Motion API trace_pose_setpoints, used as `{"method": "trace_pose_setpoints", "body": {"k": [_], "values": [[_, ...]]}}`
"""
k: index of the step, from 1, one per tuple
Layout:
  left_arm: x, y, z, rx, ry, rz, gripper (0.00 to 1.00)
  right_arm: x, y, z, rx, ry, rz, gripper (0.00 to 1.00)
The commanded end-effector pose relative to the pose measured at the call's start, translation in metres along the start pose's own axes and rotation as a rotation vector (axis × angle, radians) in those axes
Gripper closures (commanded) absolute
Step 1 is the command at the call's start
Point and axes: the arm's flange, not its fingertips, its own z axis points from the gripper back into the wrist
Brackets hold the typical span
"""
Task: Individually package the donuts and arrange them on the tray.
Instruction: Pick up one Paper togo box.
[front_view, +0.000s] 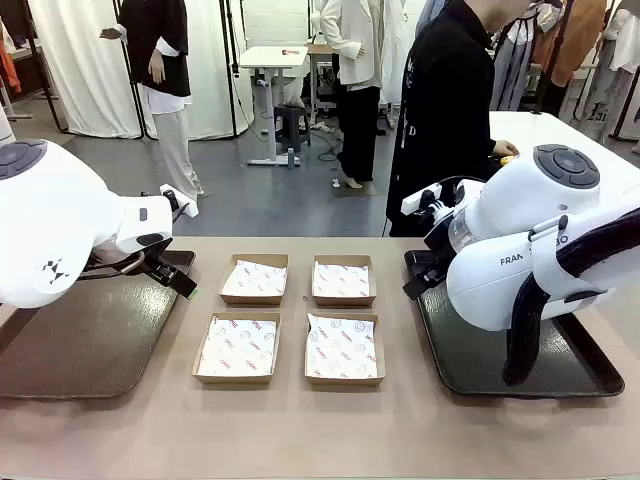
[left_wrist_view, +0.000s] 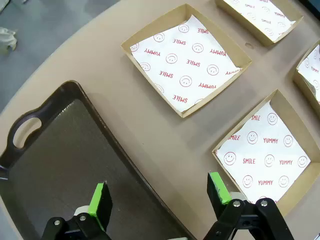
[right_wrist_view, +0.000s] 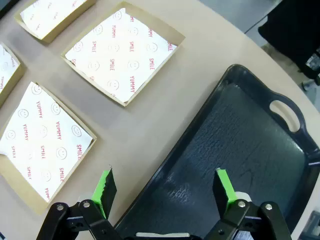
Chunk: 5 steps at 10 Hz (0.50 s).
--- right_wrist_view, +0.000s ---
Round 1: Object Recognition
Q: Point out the brown cardboard donut box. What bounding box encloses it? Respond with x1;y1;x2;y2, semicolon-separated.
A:
0;80;98;216
0;42;27;108
60;1;186;108
13;0;98;46

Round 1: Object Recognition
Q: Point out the white printed paper liner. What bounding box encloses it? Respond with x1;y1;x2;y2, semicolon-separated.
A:
64;7;178;103
19;0;88;40
0;44;21;96
0;81;94;203

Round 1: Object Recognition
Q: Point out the black handled serving tray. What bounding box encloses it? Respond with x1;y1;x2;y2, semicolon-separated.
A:
113;64;320;240

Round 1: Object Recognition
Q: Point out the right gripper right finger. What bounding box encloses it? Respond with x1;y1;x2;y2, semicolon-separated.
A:
204;167;293;240

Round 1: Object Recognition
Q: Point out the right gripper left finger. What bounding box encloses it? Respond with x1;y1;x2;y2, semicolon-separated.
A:
36;164;123;240

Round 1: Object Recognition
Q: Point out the black office chair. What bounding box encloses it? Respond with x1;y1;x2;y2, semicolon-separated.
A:
257;0;320;87

